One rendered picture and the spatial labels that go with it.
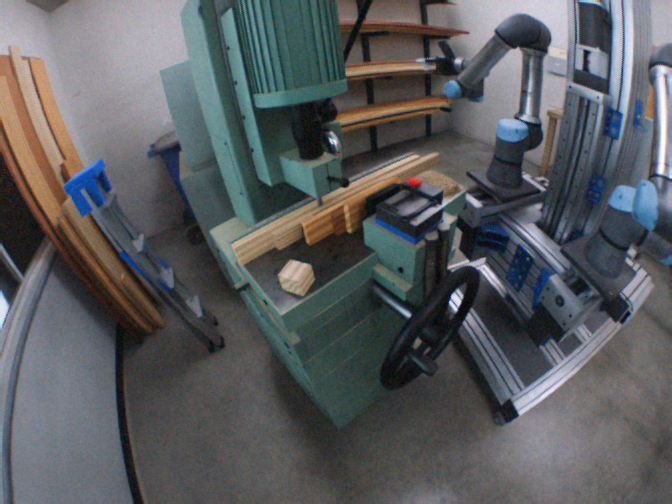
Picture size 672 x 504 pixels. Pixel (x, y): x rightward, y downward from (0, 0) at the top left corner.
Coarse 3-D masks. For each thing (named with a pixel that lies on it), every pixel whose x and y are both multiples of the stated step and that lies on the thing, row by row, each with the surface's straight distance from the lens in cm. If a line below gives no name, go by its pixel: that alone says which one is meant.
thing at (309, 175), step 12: (288, 156) 61; (324, 156) 58; (336, 156) 57; (288, 168) 62; (300, 168) 57; (312, 168) 53; (324, 168) 55; (336, 168) 57; (288, 180) 64; (300, 180) 59; (312, 180) 54; (324, 180) 56; (312, 192) 56; (324, 192) 56
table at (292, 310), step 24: (336, 240) 60; (360, 240) 60; (240, 264) 62; (264, 264) 59; (312, 264) 56; (336, 264) 55; (360, 264) 55; (264, 288) 54; (312, 288) 51; (336, 288) 53; (408, 288) 54; (288, 312) 49; (312, 312) 53
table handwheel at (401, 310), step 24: (384, 288) 59; (456, 288) 45; (408, 312) 56; (432, 312) 42; (456, 312) 66; (408, 336) 42; (432, 336) 53; (384, 360) 46; (408, 360) 55; (384, 384) 51
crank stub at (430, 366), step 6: (408, 354) 45; (414, 354) 44; (420, 354) 44; (414, 360) 44; (420, 360) 44; (426, 360) 44; (432, 360) 44; (420, 366) 44; (426, 366) 44; (432, 366) 44; (426, 372) 44; (432, 372) 44
